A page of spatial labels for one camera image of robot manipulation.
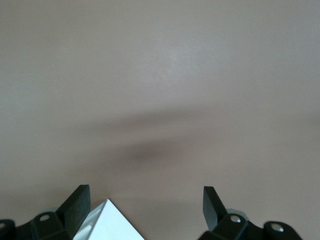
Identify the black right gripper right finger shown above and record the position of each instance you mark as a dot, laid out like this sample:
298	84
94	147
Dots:
213	212

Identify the white drawer cabinet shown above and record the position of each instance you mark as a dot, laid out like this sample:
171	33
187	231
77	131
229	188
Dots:
112	225

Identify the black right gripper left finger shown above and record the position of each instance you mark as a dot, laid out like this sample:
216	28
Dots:
72	212

